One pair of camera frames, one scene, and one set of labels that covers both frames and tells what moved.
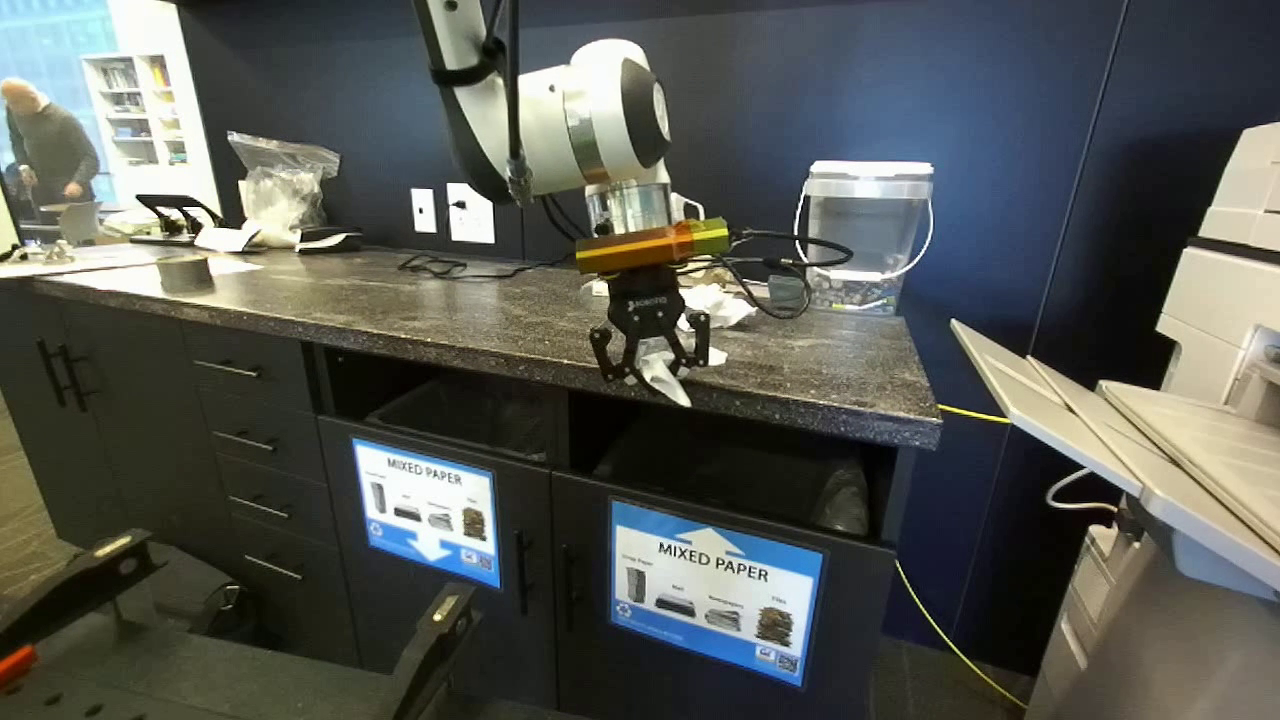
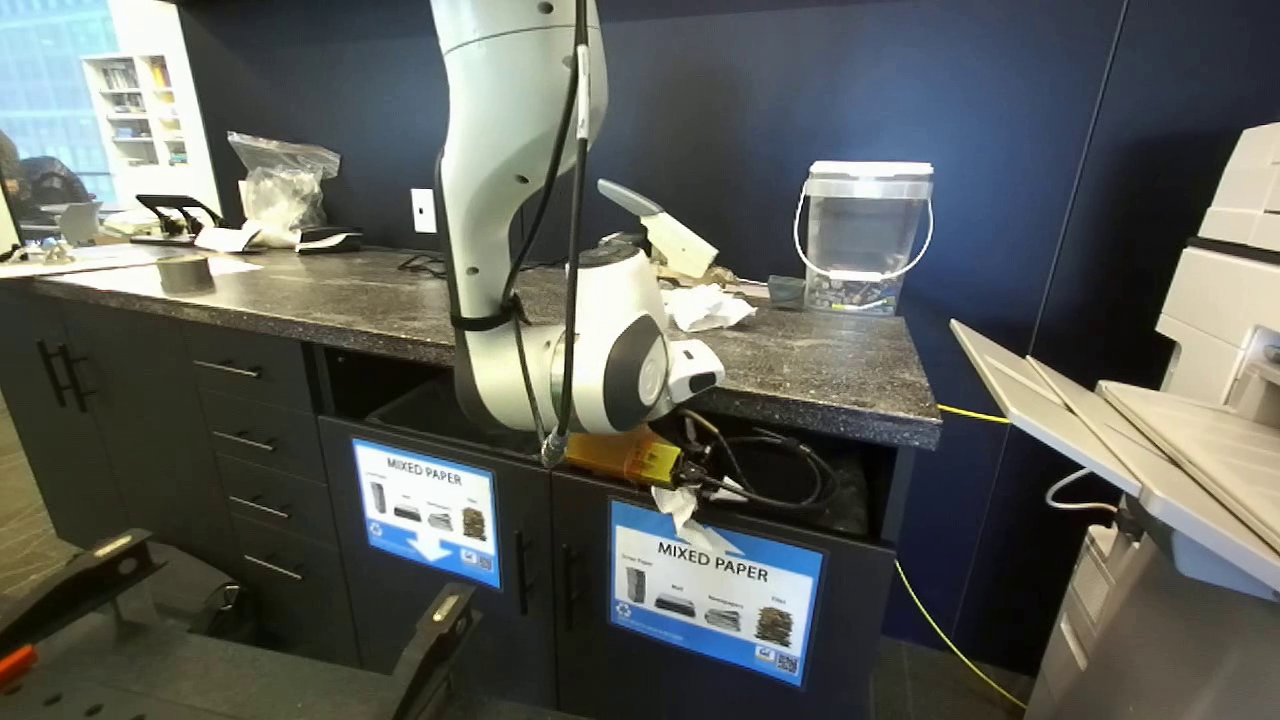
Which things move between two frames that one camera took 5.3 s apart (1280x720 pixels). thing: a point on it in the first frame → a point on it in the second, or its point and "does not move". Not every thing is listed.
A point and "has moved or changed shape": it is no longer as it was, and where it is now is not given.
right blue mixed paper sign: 734,592 does not move
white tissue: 653,361 has moved or changed shape
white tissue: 723,306 does not move
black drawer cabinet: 217,440 does not move
